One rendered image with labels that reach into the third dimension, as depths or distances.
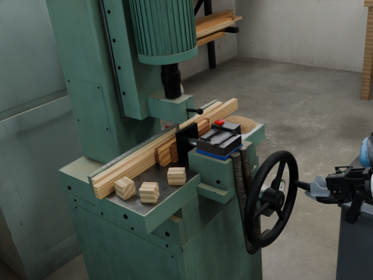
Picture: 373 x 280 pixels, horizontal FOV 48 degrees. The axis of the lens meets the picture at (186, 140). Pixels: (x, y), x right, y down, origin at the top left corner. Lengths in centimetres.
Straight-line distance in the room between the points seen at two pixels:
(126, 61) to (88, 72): 15
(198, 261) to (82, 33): 79
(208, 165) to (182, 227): 20
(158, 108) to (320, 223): 142
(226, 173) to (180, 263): 33
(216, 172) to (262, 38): 407
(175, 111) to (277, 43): 385
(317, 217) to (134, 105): 148
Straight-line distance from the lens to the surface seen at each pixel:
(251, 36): 523
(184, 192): 117
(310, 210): 256
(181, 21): 117
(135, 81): 129
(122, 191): 113
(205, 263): 139
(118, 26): 127
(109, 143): 145
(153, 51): 118
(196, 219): 126
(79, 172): 153
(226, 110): 153
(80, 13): 133
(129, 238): 143
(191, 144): 126
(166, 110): 129
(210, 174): 118
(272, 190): 123
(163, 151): 124
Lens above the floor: 154
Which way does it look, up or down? 27 degrees down
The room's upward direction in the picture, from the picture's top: 7 degrees counter-clockwise
